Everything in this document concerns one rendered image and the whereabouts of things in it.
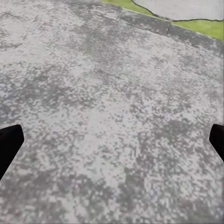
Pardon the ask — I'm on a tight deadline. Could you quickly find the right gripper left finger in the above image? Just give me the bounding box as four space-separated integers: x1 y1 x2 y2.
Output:
0 124 24 180

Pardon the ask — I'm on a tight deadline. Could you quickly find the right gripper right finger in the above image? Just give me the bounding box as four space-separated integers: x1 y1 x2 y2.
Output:
209 124 224 162

